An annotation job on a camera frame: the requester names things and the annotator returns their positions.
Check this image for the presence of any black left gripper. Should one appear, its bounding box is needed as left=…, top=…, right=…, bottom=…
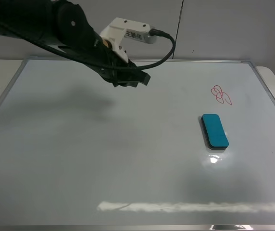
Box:
left=79, top=45, right=150, bottom=88

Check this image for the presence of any teal whiteboard eraser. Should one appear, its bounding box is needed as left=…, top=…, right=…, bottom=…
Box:
left=201, top=114, right=229, bottom=150

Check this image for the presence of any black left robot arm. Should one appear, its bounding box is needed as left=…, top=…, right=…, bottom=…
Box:
left=0, top=0, right=150, bottom=87

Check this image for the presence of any red marker scribble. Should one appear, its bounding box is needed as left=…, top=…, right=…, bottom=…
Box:
left=211, top=85, right=233, bottom=105

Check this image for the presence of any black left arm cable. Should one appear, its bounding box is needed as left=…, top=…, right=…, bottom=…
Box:
left=0, top=14, right=176, bottom=73

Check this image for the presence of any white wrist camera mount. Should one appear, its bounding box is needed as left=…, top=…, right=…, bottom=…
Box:
left=100, top=18, right=157, bottom=63

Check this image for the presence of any white whiteboard with aluminium frame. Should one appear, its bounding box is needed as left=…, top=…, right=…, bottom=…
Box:
left=0, top=58, right=275, bottom=231

